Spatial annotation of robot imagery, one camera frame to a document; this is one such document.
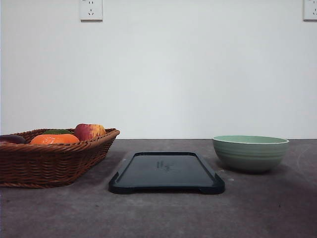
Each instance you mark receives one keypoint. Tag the green ceramic bowl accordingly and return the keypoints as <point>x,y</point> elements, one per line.
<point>250,152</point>

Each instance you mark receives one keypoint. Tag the brown wicker basket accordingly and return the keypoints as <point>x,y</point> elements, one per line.
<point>55,161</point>

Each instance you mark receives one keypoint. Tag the dark blue rectangular tray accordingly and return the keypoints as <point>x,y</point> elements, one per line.
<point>165,172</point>

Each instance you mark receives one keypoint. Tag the red yellow apple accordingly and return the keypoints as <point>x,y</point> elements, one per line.
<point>86,131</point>

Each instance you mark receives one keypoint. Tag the green lime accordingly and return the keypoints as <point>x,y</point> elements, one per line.
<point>57,131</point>

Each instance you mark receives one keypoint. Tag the orange tangerine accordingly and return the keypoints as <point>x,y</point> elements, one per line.
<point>55,139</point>

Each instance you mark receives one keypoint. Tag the white wall socket left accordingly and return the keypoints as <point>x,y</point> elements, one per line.
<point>91,10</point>

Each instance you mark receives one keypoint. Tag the white wall socket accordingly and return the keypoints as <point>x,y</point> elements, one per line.
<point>91,10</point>
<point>309,11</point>

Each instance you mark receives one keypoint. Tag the white wall socket right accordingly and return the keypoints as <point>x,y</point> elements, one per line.
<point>309,11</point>

